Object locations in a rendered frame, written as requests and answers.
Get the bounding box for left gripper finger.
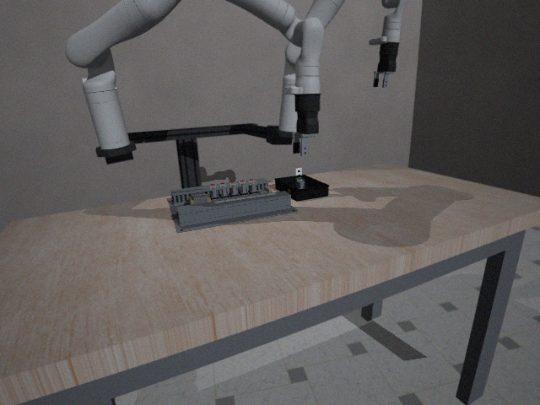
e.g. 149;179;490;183
382;72;394;88
373;72;384;87

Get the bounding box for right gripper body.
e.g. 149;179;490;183
283;76;321;134

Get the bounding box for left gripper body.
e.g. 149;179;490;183
369;30;400;72

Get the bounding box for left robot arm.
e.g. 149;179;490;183
278;0;408;132

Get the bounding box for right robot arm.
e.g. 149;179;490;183
65;0;324;149

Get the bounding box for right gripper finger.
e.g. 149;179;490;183
300;133;316;156
292;132;304;154

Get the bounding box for grey relay with red button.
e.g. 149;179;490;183
247;179;257;194
238;181;248;195
229;181;239;197
219;183;229;198
208;184;219;200

